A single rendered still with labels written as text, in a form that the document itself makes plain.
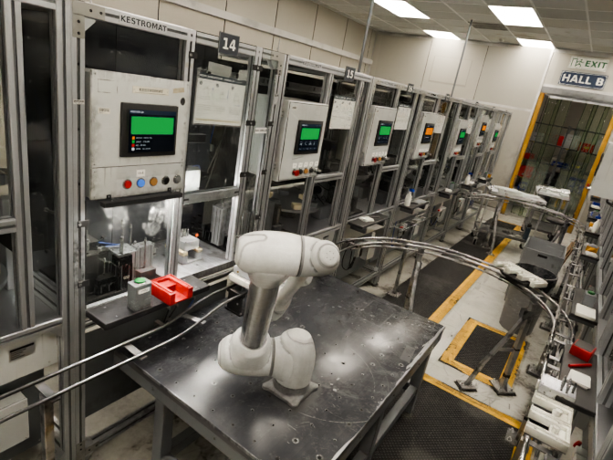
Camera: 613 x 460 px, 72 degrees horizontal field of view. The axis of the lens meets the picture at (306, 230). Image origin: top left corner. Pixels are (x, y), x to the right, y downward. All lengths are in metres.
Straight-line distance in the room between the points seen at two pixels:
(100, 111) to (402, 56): 9.36
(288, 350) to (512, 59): 8.83
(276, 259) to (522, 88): 8.90
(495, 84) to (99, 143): 8.93
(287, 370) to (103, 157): 1.07
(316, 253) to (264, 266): 0.16
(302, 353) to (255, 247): 0.63
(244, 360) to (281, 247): 0.60
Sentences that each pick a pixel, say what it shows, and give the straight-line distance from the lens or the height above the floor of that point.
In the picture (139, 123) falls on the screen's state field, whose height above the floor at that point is 1.66.
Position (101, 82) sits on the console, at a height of 1.79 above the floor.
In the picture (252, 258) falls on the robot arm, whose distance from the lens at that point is 1.26.
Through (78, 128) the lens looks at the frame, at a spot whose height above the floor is 1.63.
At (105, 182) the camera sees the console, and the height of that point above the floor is 1.43.
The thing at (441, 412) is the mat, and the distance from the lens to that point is 3.20.
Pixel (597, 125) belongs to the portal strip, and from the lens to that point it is 9.77.
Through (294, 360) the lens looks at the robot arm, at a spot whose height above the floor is 0.87.
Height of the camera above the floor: 1.91
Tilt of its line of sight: 19 degrees down
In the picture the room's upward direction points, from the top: 10 degrees clockwise
